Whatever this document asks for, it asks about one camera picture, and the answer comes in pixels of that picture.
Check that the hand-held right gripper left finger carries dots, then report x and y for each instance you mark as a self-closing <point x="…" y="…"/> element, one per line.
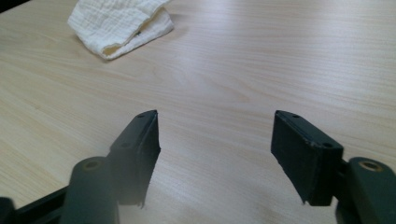
<point x="137" y="155"/>

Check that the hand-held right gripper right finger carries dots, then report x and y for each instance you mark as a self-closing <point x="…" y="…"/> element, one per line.
<point x="306" y="161"/>

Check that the white cotton cloth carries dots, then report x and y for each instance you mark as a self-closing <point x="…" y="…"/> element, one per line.
<point x="118" y="25"/>

